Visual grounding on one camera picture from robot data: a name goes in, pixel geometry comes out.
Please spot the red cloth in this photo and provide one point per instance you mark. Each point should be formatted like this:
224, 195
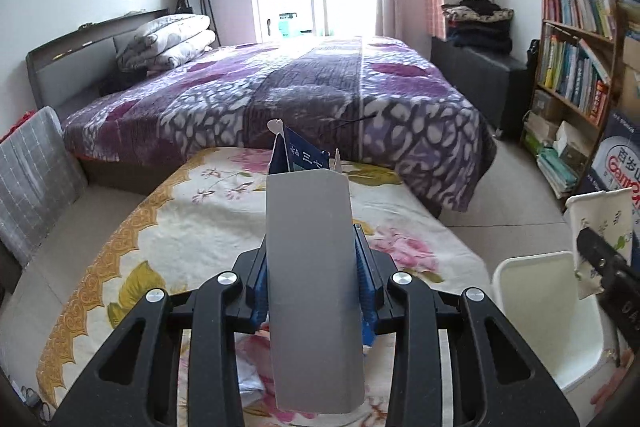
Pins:
12, 127

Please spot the black metal coat rack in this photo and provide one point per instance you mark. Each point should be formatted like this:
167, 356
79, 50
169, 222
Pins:
206, 7

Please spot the crumpled white paper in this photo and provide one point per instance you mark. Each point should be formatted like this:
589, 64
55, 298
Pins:
252, 372

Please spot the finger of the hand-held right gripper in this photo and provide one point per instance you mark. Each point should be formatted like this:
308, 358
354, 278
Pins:
595, 249

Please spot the white printed paper bag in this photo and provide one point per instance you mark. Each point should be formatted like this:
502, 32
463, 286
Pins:
605, 217

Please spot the dark grey bed headboard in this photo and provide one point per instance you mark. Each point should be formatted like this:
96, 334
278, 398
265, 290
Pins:
75, 62

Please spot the black handbag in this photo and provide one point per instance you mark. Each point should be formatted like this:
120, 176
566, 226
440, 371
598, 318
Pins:
183, 5

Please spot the grey checked cushion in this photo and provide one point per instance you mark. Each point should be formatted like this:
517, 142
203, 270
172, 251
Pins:
35, 177

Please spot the white plastic bin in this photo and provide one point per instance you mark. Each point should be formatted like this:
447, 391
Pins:
540, 307

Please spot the black storage bench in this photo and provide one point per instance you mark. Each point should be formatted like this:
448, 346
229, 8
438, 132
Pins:
480, 82

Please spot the purple patterned bed blanket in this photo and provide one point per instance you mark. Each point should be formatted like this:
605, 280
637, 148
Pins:
300, 82

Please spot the floral blanket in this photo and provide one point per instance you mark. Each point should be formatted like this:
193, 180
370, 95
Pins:
175, 227

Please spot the row of thin books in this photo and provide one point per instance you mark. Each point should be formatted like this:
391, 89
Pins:
580, 2

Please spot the row of thick colourful books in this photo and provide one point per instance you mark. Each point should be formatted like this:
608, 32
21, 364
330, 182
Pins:
570, 72

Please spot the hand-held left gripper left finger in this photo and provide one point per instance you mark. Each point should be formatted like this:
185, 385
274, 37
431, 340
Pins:
257, 302

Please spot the teal container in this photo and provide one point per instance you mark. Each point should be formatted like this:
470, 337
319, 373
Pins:
288, 25

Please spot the stack of papers and books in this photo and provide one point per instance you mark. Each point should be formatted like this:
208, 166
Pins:
555, 157

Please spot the folded grey patterned quilts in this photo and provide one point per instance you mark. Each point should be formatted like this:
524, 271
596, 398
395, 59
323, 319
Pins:
165, 39

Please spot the wooden bookshelf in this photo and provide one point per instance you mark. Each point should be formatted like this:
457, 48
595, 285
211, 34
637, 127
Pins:
542, 72

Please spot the grey and blue carton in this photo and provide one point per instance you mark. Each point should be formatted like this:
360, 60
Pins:
310, 257

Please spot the pile of folded clothes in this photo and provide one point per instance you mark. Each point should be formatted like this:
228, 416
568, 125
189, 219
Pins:
477, 24

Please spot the blue printed cardboard box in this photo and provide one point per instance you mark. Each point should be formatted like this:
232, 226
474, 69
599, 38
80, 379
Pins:
620, 157

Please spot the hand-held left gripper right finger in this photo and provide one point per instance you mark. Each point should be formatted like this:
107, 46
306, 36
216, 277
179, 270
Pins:
365, 287

